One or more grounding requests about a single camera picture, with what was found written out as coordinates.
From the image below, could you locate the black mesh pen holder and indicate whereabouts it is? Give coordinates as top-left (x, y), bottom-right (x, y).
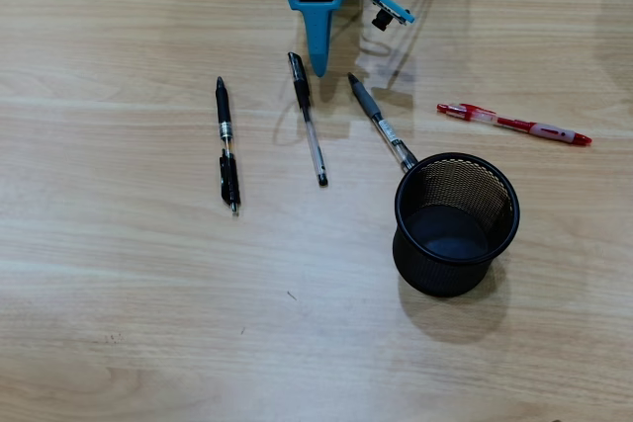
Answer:
top-left (392, 151), bottom-right (521, 298)

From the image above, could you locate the clear capped gel pen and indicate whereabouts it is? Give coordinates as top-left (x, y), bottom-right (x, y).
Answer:
top-left (287, 50), bottom-right (329, 188)

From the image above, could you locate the clear pen with grey grip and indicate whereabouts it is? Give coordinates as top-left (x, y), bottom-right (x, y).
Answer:
top-left (346, 71), bottom-right (420, 172)

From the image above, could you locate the blue wrist camera module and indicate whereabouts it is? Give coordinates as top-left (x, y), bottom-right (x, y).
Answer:
top-left (344, 0), bottom-right (415, 32)

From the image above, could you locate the black retractable pen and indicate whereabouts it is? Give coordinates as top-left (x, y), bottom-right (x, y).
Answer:
top-left (215, 75), bottom-right (242, 217)

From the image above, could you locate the red and white pen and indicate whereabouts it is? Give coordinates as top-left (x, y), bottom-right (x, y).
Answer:
top-left (435, 102), bottom-right (593, 147)

